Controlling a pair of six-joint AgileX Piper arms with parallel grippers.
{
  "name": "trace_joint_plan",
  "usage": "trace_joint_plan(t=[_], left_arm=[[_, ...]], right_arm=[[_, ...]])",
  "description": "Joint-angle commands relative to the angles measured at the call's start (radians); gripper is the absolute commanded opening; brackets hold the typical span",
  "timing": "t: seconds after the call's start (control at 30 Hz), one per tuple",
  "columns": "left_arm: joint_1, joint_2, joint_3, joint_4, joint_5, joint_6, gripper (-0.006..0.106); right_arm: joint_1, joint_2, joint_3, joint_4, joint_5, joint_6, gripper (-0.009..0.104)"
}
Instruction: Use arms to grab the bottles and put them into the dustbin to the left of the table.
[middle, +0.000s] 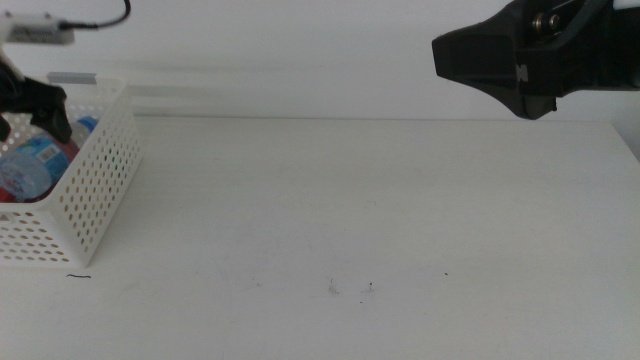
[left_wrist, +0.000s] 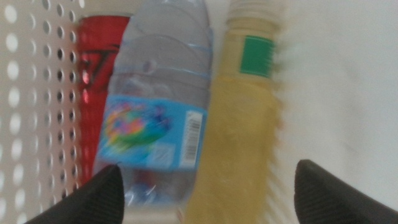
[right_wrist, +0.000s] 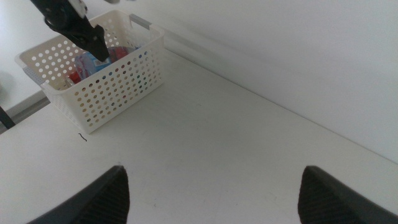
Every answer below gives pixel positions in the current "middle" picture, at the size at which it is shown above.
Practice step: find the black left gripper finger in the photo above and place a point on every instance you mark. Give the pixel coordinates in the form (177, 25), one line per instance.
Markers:
(4, 130)
(55, 120)

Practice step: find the clear water bottle blue cap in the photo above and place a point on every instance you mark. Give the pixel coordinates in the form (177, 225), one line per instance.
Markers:
(30, 165)

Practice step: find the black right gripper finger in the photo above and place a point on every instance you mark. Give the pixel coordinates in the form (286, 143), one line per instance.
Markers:
(480, 50)

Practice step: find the white perforated plastic basket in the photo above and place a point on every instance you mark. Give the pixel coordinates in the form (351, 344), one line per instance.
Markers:
(100, 175)

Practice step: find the red soda can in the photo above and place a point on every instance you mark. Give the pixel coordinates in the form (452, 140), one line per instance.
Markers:
(70, 152)

